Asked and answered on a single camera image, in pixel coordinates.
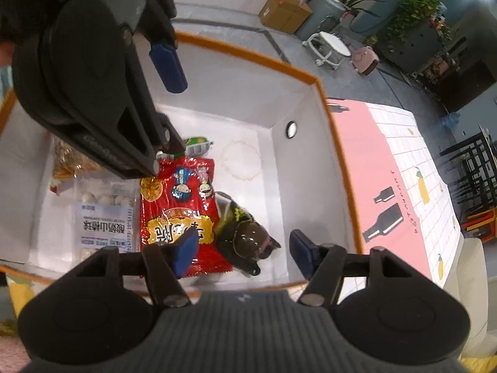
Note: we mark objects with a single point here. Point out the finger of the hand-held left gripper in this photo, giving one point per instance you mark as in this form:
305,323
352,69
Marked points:
139,151
169,68

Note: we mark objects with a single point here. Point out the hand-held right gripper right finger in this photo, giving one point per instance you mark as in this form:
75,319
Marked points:
303,252

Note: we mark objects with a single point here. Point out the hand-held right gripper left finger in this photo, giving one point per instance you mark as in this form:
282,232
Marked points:
186,250

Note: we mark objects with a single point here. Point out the red yellow snack packet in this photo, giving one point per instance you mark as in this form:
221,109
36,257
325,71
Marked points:
174,202

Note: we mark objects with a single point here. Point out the dark brown snack packet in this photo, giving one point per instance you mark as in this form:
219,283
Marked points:
240,237

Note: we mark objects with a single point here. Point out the green sausage stick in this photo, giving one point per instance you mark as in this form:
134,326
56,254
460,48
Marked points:
200,143

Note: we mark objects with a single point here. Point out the orange cardboard box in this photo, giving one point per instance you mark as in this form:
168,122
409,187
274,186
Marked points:
303,186

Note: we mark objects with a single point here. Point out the orange stick snack packet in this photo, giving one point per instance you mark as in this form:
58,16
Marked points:
70,163

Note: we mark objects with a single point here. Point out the clear packet of white balls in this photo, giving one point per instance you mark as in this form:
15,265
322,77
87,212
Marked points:
97,221

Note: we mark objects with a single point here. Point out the brown cardboard carton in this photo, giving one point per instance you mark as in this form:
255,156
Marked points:
283,11

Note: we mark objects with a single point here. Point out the lemon print checked tablecloth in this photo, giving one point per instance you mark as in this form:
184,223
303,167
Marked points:
388,155

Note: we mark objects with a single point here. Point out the grey trash bin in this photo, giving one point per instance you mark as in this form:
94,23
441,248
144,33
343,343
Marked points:
322,15

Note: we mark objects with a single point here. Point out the white wheeled stool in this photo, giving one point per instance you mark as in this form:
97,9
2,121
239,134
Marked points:
334,44

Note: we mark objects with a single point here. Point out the beige sofa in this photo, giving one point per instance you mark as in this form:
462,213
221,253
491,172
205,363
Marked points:
471,299

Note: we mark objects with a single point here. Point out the orange stool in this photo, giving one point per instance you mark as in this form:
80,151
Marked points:
481,223

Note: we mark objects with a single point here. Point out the black dining chair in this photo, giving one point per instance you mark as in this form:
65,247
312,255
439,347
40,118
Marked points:
471,159

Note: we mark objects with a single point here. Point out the pink heater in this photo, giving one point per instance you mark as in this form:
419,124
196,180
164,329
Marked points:
365,60

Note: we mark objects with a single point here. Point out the blue water jug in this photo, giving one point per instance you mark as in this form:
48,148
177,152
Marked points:
450,119

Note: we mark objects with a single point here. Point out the dark grey cabinet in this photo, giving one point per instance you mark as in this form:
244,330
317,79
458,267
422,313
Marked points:
419,42

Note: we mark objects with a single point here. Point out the trailing green plant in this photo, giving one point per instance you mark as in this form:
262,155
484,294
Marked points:
415,7

